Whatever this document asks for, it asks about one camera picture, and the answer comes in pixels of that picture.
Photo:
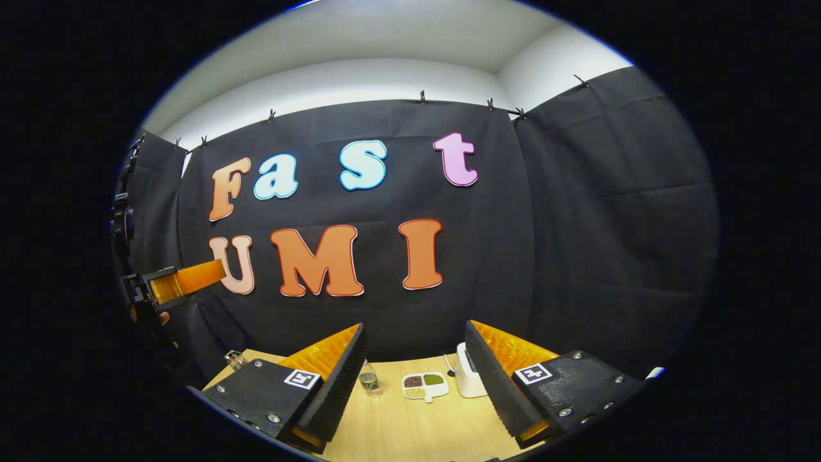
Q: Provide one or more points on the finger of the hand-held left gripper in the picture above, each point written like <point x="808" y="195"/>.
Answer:
<point x="192" y="279"/>

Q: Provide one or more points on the row of small cloth clips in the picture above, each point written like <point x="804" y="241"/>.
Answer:
<point x="423" y="97"/>

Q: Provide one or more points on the metal spoon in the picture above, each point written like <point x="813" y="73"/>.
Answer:
<point x="450" y="364"/>

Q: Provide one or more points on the black backdrop cloth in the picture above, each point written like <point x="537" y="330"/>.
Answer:
<point x="577" y="244"/>

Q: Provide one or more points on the white printed box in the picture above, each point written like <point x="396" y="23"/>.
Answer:
<point x="654" y="373"/>

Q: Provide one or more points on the clear plastic water bottle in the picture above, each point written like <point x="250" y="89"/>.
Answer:
<point x="370" y="382"/>

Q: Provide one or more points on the white toaster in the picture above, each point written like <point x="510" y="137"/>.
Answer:
<point x="468" y="378"/>

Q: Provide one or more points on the white divided dish of beans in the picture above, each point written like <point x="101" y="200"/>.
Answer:
<point x="423" y="385"/>

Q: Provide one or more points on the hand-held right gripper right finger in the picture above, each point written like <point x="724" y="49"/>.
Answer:
<point x="497" y="391"/>

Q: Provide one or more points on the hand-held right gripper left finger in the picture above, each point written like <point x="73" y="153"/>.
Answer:
<point x="340" y="391"/>

